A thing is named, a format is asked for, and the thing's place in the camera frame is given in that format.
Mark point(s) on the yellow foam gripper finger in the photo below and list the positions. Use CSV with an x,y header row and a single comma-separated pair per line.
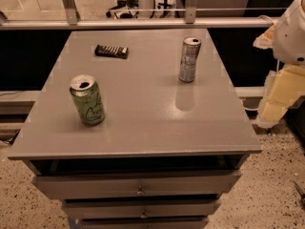
x,y
265,40
281,91

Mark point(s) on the dark rxbar chocolate bar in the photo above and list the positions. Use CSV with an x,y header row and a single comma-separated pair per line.
x,y
111,51

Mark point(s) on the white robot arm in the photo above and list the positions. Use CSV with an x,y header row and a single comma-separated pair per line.
x,y
289,36

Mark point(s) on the silver redbull can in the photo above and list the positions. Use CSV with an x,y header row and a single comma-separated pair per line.
x,y
190,51

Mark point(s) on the green lacroix can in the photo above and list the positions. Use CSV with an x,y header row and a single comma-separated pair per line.
x,y
87,99

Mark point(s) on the grey drawer cabinet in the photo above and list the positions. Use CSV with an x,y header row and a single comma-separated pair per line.
x,y
154,123

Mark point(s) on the top grey drawer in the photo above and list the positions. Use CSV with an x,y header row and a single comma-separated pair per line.
x,y
137,185

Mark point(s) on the grey drawer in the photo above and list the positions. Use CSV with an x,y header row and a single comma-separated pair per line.
x,y
161,223
142,209
137,185

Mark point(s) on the black office chair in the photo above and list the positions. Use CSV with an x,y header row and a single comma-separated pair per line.
x,y
125,9

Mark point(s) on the middle grey drawer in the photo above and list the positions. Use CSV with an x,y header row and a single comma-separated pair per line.
x,y
142,209

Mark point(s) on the bottom grey drawer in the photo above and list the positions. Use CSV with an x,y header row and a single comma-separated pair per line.
x,y
161,223

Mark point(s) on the metal railing frame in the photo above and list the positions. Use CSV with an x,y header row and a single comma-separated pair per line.
x,y
91,14

